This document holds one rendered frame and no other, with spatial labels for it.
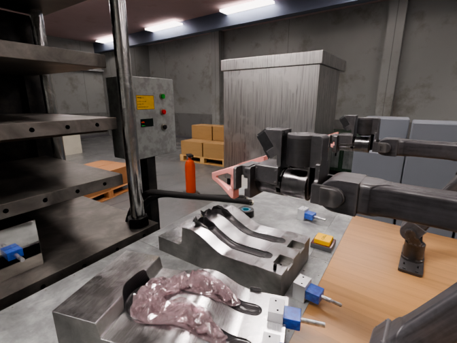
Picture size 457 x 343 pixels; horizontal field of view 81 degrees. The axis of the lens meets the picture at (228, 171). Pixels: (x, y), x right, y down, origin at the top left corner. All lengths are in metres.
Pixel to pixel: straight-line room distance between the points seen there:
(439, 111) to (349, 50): 2.26
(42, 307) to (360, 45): 6.98
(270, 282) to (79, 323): 0.48
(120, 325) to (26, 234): 0.56
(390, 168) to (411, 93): 4.41
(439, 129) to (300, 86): 1.72
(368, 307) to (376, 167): 1.83
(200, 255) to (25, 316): 0.50
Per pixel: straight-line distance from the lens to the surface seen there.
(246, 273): 0.87
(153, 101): 1.46
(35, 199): 1.15
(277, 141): 0.52
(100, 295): 0.77
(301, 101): 3.66
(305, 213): 1.34
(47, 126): 1.13
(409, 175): 2.64
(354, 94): 7.08
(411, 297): 1.03
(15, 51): 1.15
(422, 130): 2.58
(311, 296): 0.86
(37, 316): 0.96
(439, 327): 0.57
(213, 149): 5.70
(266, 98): 3.87
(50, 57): 1.19
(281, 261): 0.91
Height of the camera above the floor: 1.36
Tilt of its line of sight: 15 degrees down
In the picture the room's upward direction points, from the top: straight up
